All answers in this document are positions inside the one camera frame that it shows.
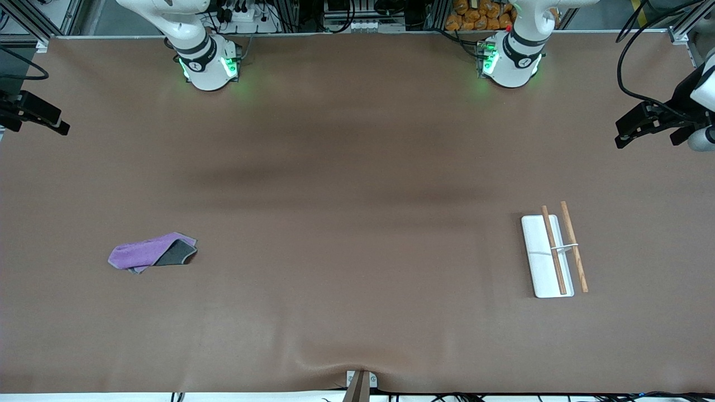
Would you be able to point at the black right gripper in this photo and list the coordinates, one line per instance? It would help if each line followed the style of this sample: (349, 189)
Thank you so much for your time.
(6, 109)

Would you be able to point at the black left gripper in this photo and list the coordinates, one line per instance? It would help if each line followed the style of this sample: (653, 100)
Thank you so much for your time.
(682, 94)

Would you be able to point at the purple and grey towel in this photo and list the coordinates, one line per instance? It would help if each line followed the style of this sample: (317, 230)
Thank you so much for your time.
(145, 252)

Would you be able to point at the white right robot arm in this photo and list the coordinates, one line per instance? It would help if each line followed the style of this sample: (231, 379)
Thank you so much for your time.
(206, 72)

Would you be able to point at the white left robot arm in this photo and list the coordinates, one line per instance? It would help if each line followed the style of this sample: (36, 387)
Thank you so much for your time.
(511, 70)

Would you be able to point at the orange snack pack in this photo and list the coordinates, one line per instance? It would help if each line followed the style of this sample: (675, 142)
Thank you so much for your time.
(461, 6)
(453, 22)
(481, 23)
(505, 20)

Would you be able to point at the white power strip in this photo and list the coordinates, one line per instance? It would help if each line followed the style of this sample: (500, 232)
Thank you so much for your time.
(246, 17)

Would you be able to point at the brown table cover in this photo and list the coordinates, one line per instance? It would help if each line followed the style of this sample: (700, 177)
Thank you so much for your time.
(335, 307)

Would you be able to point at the aluminium frame post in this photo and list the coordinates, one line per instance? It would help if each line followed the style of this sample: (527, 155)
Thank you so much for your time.
(33, 22)
(678, 34)

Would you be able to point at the grey metal camera bracket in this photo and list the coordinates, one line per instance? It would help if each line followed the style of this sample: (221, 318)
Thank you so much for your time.
(358, 388)

